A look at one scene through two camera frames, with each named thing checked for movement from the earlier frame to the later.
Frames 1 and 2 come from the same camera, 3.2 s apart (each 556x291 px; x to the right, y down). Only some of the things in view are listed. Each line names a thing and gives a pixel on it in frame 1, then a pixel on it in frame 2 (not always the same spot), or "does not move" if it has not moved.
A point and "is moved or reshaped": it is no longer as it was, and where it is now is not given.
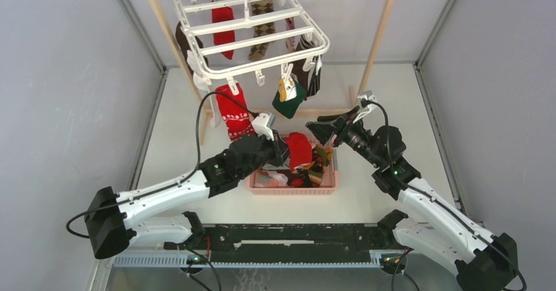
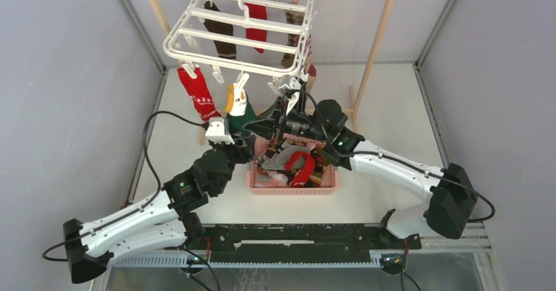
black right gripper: x=324 y=130 -> x=269 y=125
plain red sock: x=300 y=149 is moved or reshaped
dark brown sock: x=182 y=42 -> x=225 y=50
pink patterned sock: x=273 y=180 does not move
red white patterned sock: x=238 y=120 -> x=200 y=95
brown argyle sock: x=258 y=51 -> x=295 y=18
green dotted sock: x=290 y=95 is moved or reshaped
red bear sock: x=220 y=14 -> x=257 y=11
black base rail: x=289 y=242 does not move
